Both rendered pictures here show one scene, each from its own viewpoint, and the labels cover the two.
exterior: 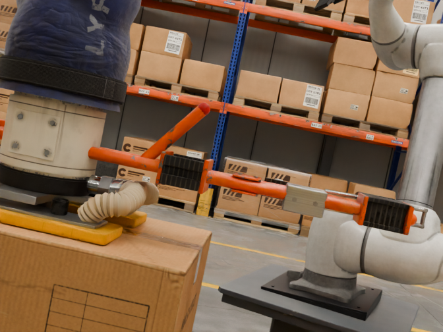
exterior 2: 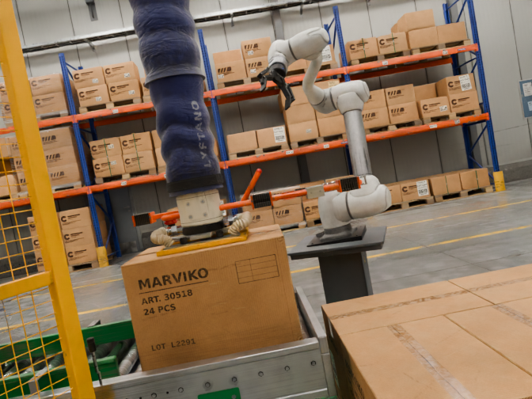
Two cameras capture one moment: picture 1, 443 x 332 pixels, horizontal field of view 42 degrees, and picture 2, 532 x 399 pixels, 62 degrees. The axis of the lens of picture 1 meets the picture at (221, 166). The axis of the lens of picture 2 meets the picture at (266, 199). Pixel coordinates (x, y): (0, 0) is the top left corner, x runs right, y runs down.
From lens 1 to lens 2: 77 cm
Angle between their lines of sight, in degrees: 5
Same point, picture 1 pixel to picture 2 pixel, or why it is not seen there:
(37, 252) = (223, 252)
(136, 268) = (264, 241)
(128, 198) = (246, 218)
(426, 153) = (359, 149)
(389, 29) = (317, 96)
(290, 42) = (249, 104)
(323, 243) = (328, 212)
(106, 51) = (211, 164)
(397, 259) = (365, 205)
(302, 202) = (314, 192)
